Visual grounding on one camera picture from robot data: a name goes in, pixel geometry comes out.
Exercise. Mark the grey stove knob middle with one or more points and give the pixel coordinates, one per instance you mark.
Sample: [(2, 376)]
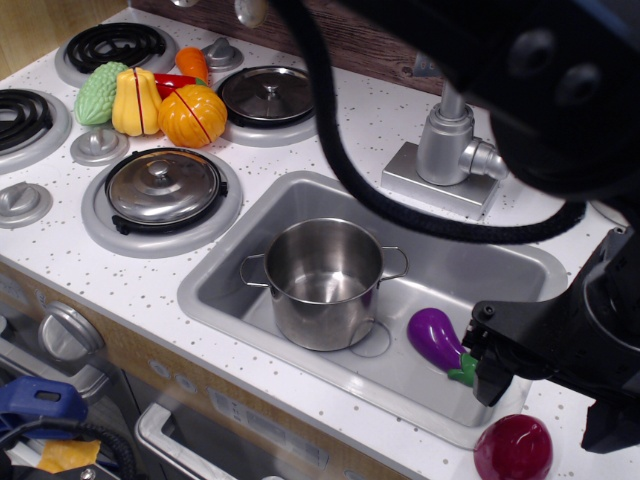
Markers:
[(99, 147)]

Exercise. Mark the steel pot lid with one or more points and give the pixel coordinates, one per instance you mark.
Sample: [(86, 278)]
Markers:
[(163, 190), (267, 96)]

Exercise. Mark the green toy bitter gourd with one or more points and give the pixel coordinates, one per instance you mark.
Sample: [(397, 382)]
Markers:
[(95, 99)]

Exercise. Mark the hanging spoon utensil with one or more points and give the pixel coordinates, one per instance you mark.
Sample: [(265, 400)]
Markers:
[(251, 13)]

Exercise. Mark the steel pot lid rear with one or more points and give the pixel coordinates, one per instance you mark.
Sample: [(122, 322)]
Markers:
[(267, 96)]

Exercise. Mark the orange toy pumpkin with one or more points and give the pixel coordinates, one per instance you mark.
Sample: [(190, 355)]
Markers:
[(192, 116)]

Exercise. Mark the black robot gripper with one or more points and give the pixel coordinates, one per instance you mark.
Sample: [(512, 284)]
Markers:
[(586, 340)]

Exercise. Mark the red toy chili pepper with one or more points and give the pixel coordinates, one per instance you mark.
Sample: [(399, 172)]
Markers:
[(166, 84)]

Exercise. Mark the grey stove knob rear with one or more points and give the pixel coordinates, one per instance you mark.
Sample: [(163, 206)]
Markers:
[(221, 56)]

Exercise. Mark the silver oven door handle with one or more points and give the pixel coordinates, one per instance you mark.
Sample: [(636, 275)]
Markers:
[(198, 449)]

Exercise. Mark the yellow toy squash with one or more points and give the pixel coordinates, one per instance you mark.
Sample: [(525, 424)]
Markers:
[(136, 104)]

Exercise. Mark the silver oven knob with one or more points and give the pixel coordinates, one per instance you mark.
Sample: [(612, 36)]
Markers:
[(66, 335)]

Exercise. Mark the stainless steel pot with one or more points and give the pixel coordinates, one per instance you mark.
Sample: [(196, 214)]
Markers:
[(323, 276)]

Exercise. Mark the black coil burner rear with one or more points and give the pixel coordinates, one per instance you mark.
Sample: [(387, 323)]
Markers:
[(130, 44)]

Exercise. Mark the silver toy faucet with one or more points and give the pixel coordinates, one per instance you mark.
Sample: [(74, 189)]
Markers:
[(450, 167)]

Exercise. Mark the yellow tape piece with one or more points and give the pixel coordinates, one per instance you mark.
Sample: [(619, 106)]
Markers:
[(64, 455)]

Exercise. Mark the steel pot lid front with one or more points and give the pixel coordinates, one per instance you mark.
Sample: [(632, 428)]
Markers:
[(163, 190)]

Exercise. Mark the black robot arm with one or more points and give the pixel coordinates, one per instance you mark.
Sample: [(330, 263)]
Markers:
[(560, 80)]

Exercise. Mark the dark red toy sweet potato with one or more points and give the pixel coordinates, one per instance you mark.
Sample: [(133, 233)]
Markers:
[(514, 447)]

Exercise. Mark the grey stove knob left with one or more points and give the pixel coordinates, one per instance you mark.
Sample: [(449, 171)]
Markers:
[(23, 204)]

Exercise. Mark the blue clamp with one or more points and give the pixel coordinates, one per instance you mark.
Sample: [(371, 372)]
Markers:
[(27, 398)]

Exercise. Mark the black coil burner left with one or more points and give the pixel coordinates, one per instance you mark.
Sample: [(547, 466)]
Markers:
[(25, 116)]

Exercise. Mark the grey stove knob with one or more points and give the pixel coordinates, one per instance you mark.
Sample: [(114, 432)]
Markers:
[(221, 56), (23, 204), (99, 147)]

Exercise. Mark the black coil burner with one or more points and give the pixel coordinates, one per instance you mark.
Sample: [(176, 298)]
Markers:
[(130, 44), (25, 116)]

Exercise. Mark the orange toy carrot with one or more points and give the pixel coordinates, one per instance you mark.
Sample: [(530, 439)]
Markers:
[(191, 62)]

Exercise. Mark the purple toy eggplant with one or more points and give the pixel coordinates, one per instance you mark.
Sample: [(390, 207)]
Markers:
[(432, 335)]

